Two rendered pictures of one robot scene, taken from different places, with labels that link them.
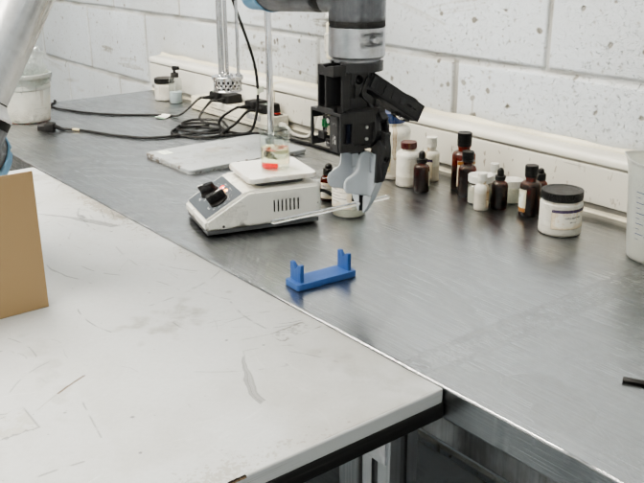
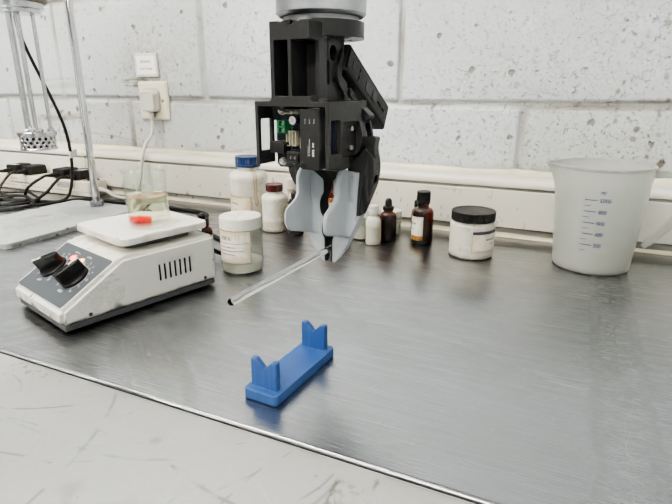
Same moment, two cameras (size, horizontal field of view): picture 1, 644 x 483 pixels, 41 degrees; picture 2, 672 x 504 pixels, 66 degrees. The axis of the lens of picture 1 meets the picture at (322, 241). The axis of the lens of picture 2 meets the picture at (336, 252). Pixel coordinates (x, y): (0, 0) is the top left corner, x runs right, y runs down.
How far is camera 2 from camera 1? 78 cm
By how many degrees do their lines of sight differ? 26
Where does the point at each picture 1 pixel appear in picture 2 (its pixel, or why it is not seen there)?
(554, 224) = (475, 247)
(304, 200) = (197, 259)
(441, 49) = not seen: hidden behind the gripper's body
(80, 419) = not seen: outside the picture
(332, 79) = (297, 47)
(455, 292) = (480, 352)
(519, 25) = (367, 60)
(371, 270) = (343, 341)
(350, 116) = (338, 107)
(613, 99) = (478, 122)
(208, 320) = not seen: outside the picture
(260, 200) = (140, 268)
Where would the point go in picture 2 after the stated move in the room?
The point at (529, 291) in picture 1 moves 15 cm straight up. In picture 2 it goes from (551, 331) to (570, 194)
